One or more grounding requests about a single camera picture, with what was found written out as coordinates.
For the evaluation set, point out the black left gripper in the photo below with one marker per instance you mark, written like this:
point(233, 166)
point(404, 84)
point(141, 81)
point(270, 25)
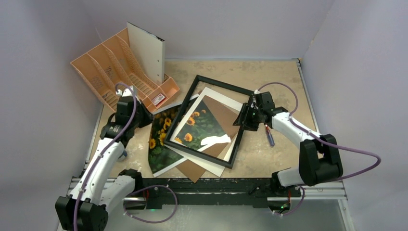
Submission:
point(148, 117)

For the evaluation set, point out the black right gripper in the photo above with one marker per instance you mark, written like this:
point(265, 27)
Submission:
point(248, 116)

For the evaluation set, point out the sunflower photo print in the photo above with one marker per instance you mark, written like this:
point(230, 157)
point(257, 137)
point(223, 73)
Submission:
point(161, 158)

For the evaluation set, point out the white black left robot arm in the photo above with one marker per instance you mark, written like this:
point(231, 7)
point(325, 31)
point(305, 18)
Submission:
point(88, 205)

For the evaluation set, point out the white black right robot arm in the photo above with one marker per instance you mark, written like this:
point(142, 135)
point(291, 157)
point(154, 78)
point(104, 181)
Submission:
point(319, 160)

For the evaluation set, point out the small red white box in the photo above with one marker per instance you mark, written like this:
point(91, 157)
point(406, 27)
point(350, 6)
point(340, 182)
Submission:
point(158, 99)

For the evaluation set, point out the white mat board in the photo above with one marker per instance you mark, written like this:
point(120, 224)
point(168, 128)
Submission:
point(216, 95)

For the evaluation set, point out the peach plastic file organizer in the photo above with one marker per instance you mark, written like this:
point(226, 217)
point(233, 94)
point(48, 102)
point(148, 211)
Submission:
point(113, 61)

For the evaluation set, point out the white binder board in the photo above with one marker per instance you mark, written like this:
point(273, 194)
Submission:
point(149, 51)

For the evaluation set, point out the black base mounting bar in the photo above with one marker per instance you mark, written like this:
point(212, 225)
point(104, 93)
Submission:
point(255, 192)

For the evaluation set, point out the brown frame backing board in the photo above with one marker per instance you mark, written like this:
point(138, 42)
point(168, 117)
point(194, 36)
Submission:
point(209, 130)

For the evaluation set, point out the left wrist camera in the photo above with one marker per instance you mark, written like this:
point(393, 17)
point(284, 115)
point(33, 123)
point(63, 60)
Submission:
point(127, 92)

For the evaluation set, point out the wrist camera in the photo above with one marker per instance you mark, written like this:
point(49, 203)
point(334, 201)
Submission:
point(253, 96)
point(127, 92)

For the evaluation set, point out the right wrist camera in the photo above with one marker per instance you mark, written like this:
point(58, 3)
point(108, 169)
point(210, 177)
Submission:
point(253, 96)

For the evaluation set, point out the aluminium rail frame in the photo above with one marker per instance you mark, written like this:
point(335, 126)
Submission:
point(89, 204)

